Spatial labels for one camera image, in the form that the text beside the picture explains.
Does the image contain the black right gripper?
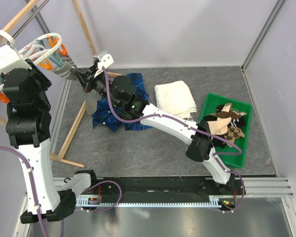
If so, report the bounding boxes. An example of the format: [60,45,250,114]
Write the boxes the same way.
[71,66,120,110]

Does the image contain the brown cream striped sock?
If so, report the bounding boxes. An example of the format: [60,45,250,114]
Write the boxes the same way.
[216,103,247,120]

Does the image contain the grey white striped sock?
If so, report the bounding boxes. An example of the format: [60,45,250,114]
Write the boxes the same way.
[85,90,102,115]

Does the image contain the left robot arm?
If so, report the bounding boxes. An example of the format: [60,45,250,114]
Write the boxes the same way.
[3,59,98,224]

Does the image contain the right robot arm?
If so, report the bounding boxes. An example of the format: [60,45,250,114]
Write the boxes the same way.
[71,67,234,195]

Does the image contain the white round sock hanger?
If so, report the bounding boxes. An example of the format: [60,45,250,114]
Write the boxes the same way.
[0,30,68,93]

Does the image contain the blue plaid shirt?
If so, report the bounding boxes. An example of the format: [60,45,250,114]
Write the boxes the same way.
[91,73,151,133]

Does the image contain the white folded towel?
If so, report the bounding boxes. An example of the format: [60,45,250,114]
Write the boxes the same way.
[154,80,197,120]

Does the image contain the green plastic tray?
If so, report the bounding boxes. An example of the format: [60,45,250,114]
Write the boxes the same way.
[198,92,253,169]

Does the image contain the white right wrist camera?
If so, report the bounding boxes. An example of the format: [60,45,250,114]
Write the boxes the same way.
[94,51,114,78]

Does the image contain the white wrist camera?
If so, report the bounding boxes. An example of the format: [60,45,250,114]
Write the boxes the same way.
[94,51,114,78]
[0,45,32,75]

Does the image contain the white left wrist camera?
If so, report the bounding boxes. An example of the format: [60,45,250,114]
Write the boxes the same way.
[0,45,32,75]

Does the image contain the wooden drying rack frame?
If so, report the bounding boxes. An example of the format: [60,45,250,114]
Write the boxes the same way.
[0,0,123,168]

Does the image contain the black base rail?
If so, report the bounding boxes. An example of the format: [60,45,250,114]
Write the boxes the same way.
[83,176,243,204]

